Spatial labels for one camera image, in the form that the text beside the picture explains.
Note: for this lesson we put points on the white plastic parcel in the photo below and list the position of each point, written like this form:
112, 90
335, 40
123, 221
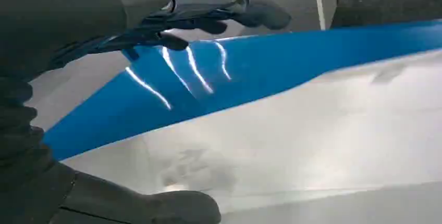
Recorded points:
310, 136

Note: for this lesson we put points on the left arm ribbed grey sleeve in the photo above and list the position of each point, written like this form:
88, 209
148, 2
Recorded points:
19, 136

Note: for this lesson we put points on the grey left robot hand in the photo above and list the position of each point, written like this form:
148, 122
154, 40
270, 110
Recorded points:
69, 15

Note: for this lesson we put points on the blue glossy plastic parcel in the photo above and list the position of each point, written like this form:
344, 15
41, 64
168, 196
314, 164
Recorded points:
262, 74

